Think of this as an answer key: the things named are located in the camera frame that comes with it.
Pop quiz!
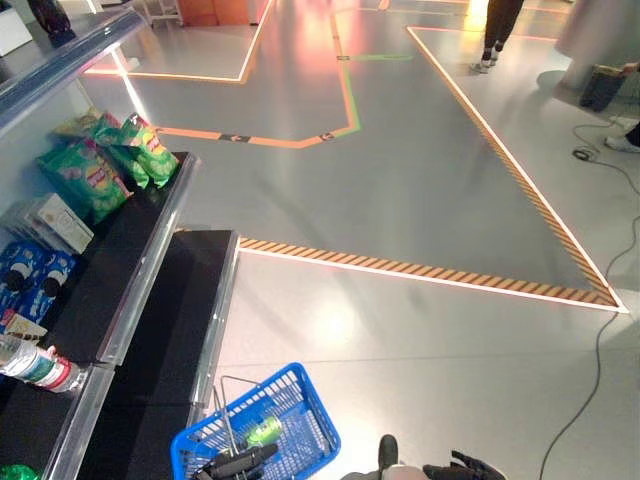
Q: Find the blue Oreo cookie box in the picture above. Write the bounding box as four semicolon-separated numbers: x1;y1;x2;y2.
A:
0;240;54;314
24;249;77;322

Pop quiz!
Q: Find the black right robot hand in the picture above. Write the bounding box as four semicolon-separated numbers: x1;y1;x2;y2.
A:
422;448;507;480

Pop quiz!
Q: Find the black store shelf unit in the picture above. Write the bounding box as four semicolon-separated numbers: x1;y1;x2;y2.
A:
0;9;241;480

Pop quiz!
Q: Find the blue plastic shopping basket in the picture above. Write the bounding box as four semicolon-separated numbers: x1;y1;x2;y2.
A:
169;361;343;480

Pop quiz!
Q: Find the green drink can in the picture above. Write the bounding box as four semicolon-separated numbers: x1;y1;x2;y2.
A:
243;414;285;447

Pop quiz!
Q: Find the silver right robot leg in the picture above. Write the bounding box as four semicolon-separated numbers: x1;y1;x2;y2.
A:
339;433;427;480

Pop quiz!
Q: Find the beige cardboard snack box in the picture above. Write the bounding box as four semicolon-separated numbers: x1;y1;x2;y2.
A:
0;192;96;255

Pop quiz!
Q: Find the yellowish green chips bag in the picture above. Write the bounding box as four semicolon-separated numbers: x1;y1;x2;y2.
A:
51;105;104;143

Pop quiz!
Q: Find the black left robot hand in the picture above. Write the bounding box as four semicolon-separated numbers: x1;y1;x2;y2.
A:
198;442;280;480

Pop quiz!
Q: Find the grey round column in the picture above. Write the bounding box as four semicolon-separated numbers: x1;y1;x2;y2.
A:
553;0;640;92

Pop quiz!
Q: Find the beige wafer roll box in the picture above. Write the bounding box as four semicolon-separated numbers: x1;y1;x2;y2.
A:
1;308;50;347

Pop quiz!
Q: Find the clear water bottle red cap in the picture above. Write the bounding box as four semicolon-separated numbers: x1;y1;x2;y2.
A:
0;333;85;395

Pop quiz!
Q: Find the person in black trousers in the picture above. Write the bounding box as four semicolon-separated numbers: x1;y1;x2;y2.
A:
468;0;527;75

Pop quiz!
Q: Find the orange counter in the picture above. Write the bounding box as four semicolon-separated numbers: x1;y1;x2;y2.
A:
177;0;274;27

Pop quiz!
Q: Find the grey floor cable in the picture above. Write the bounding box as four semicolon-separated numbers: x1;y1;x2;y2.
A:
571;113;640;194
537;214;640;480

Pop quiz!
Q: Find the black bag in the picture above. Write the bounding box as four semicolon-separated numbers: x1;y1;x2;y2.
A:
578;63;628;113

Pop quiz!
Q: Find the person with white sneaker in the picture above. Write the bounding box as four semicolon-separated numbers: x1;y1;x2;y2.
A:
603;117;640;154

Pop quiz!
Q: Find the large green chips bag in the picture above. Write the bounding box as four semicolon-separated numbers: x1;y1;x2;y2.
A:
36;138;135;226

